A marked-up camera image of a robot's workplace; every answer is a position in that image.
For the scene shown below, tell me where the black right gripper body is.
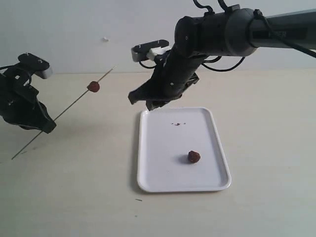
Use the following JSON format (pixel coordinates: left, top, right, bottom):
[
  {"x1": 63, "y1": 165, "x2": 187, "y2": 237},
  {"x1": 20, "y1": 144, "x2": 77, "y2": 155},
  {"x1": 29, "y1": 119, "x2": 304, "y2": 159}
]
[{"x1": 144, "y1": 49, "x2": 199, "y2": 102}]

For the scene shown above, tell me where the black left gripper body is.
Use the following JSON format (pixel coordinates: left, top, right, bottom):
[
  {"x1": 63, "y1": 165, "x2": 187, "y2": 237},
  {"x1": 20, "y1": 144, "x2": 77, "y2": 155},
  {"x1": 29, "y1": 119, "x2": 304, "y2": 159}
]
[{"x1": 0, "y1": 65, "x2": 47, "y2": 130}]

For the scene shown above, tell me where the thin metal skewer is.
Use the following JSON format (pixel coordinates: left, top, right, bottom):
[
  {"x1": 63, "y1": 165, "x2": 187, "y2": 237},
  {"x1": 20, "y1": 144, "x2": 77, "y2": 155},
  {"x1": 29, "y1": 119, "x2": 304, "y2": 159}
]
[{"x1": 11, "y1": 65, "x2": 116, "y2": 160}]

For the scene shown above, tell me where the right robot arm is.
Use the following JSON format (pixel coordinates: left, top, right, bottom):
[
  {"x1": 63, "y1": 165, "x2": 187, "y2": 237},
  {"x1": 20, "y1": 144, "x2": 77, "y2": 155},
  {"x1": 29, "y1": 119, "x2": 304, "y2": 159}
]
[{"x1": 128, "y1": 1, "x2": 316, "y2": 110}]

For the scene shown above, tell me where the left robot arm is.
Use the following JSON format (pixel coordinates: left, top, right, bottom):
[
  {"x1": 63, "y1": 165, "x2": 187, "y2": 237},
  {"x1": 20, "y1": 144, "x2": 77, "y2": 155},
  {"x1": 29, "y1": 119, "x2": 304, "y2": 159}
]
[{"x1": 0, "y1": 64, "x2": 56, "y2": 134}]

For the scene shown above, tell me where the white plastic tray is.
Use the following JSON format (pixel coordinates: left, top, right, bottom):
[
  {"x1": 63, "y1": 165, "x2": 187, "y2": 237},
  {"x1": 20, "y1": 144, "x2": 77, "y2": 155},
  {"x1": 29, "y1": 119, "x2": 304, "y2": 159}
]
[{"x1": 137, "y1": 107, "x2": 232, "y2": 193}]

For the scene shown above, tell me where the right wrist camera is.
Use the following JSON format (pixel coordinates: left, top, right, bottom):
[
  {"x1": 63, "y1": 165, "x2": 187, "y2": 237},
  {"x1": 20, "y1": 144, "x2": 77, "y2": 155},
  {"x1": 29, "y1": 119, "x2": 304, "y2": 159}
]
[{"x1": 131, "y1": 39, "x2": 171, "y2": 62}]

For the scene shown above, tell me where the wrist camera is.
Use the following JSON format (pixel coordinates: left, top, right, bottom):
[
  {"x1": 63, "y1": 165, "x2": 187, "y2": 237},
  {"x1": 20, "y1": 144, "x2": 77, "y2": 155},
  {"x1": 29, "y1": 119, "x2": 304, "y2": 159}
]
[
  {"x1": 18, "y1": 52, "x2": 53, "y2": 79},
  {"x1": 131, "y1": 39, "x2": 171, "y2": 62}
]

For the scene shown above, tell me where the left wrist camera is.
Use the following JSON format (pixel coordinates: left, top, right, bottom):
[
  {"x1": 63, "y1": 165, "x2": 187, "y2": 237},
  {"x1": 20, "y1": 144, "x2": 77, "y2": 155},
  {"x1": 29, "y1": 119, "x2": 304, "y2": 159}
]
[{"x1": 18, "y1": 52, "x2": 53, "y2": 79}]

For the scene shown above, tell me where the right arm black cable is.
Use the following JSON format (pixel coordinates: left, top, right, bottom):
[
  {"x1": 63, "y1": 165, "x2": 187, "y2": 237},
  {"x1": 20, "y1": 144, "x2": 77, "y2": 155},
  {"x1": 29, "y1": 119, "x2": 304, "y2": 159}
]
[{"x1": 140, "y1": 0, "x2": 316, "y2": 72}]

